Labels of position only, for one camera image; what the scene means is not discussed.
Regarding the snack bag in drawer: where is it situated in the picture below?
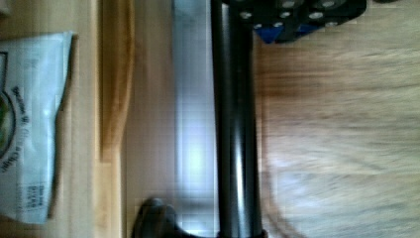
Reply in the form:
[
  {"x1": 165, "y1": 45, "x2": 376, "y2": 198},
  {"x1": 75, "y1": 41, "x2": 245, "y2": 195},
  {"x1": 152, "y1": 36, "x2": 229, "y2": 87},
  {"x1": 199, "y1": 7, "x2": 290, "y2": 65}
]
[{"x1": 0, "y1": 32, "x2": 73, "y2": 224}]

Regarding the black gripper finger with screws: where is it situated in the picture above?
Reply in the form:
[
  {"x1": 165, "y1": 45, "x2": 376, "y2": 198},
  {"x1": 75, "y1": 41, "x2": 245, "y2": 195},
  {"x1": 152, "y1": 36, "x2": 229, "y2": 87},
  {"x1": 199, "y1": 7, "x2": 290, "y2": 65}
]
[{"x1": 222, "y1": 0, "x2": 367, "y2": 44}]

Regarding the wooden cutting board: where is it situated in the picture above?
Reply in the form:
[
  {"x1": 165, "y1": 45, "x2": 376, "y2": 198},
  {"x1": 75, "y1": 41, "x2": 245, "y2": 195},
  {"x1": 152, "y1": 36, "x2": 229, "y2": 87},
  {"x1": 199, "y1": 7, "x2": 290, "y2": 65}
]
[{"x1": 255, "y1": 0, "x2": 420, "y2": 238}]

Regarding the wooden drawer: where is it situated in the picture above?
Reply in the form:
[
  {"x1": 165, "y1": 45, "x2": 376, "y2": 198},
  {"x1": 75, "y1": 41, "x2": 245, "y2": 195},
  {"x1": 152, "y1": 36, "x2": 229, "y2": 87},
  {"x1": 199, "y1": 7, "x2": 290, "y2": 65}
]
[{"x1": 1, "y1": 0, "x2": 219, "y2": 238}]

